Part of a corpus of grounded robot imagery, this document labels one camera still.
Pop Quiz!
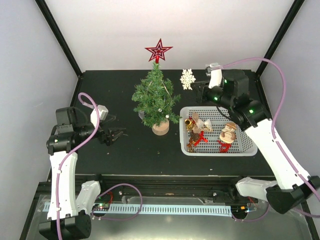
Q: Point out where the burlap bow with berries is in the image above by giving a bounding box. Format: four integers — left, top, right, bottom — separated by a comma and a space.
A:
191, 112, 204, 134

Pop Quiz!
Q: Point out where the black frame post back left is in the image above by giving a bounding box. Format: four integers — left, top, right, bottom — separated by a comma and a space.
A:
35, 0, 82, 78

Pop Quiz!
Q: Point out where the red star ornament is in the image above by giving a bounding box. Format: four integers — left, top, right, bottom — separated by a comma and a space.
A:
144, 38, 173, 64

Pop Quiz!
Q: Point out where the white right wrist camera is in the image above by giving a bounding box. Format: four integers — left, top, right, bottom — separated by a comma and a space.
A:
205, 63, 223, 89

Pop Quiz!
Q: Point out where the white snowflake ornament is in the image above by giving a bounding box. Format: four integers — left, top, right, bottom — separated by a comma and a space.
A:
180, 68, 196, 90

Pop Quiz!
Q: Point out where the black frame post back right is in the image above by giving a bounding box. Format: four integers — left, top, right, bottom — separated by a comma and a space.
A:
254, 0, 306, 73

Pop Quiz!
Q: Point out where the white perforated plastic basket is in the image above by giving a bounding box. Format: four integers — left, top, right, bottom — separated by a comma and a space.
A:
179, 106, 258, 157

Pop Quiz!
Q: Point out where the clear plastic battery box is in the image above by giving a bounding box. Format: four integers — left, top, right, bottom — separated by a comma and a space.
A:
138, 111, 145, 120

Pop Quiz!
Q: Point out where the white slotted cable duct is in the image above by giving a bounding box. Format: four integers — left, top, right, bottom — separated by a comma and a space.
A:
93, 203, 232, 217

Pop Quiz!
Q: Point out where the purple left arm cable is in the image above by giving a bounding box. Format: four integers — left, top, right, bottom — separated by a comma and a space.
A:
55, 92, 143, 240

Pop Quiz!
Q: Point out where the brown pine cone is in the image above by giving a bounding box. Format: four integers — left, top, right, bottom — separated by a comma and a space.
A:
189, 131, 200, 143

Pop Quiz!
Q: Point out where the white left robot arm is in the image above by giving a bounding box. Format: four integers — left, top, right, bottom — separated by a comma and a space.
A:
39, 105, 125, 240

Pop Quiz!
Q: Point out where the black frame post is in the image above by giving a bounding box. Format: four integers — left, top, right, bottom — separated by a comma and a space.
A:
35, 0, 82, 78
254, 0, 306, 73

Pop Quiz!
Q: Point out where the silver mesh ribbon bow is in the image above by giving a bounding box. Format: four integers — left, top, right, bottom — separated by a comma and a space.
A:
196, 119, 213, 131

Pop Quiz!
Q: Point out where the gold christmas word ornament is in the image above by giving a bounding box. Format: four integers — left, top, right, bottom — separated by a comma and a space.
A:
202, 127, 214, 132

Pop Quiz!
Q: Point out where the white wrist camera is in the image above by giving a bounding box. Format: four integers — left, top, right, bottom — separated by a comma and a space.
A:
205, 63, 223, 89
90, 105, 109, 127

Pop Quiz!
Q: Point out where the small green christmas tree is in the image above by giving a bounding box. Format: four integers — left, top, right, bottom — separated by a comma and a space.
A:
131, 62, 181, 136

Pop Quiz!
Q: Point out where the gold bell ornament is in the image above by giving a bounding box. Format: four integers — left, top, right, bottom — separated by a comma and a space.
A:
184, 118, 195, 132

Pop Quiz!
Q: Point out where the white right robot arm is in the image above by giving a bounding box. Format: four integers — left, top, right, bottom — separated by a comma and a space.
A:
191, 69, 320, 214

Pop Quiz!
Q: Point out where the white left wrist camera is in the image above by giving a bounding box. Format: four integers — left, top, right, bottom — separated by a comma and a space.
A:
90, 105, 109, 127

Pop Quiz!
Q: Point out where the white bulb light string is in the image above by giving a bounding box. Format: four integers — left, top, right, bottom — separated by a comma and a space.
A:
144, 79, 173, 120

